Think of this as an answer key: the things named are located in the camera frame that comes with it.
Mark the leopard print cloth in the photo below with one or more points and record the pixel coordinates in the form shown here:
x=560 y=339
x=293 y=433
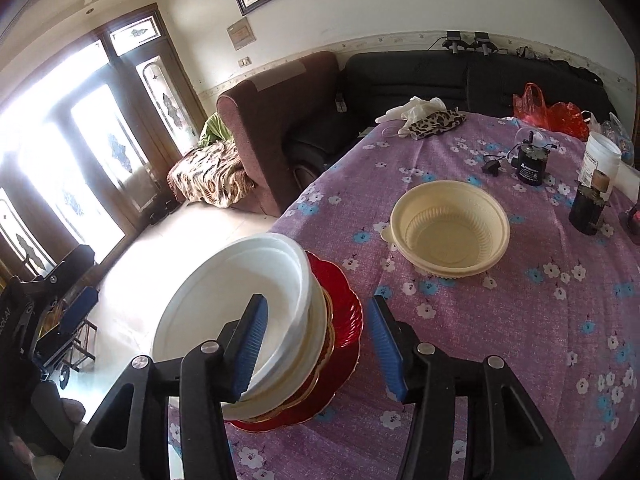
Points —
x=435 y=124

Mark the white plastic jar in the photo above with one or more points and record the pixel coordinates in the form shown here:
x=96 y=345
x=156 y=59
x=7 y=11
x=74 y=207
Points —
x=600 y=164

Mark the red plate with gold characters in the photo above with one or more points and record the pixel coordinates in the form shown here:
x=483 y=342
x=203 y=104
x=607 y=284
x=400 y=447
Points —
x=341 y=365

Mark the black leather sofa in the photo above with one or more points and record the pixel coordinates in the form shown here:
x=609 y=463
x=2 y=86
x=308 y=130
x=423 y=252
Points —
x=371 y=83

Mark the green pillow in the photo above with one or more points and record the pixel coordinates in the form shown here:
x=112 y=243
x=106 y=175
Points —
x=214 y=130

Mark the dark glass bottle with cork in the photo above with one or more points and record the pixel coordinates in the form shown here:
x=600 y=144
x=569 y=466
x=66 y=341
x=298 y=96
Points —
x=589 y=203

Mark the white cloth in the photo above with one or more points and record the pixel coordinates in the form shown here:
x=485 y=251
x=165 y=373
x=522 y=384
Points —
x=413 y=111

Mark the wall plaque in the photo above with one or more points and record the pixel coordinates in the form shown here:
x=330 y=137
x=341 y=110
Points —
x=241 y=34

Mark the white tissue pack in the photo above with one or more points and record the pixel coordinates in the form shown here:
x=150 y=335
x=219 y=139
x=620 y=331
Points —
x=627 y=181

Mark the red plastic bag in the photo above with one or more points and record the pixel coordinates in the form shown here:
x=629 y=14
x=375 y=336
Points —
x=560 y=117

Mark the small cream bowl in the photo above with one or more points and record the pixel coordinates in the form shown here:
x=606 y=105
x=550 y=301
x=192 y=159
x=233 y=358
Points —
x=449 y=228

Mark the black round device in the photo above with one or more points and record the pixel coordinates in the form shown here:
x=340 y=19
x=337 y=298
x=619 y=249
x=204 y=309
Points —
x=531 y=158

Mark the maroon armchair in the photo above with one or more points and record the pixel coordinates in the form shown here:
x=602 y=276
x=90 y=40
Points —
x=260 y=109

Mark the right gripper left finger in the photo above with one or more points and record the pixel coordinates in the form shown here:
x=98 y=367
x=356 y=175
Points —
x=127 y=437

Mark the black clamps on sofa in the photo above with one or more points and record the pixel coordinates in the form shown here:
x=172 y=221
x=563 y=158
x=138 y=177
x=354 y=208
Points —
x=454 y=42

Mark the black charger plug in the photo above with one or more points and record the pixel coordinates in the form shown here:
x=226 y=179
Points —
x=492 y=165

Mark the wooden glass door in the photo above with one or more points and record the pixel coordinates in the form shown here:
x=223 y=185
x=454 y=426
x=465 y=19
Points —
x=87 y=141

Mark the white foam bowl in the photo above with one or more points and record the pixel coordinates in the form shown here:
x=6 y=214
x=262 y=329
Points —
x=217 y=292
x=290 y=373

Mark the red plate with sticker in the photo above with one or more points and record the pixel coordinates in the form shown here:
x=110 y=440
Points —
x=347 y=316

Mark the purple floral tablecloth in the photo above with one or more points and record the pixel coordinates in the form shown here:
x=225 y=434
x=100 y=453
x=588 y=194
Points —
x=561 y=307

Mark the patterned blanket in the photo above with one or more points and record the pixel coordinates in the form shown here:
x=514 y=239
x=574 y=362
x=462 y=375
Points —
x=213 y=175

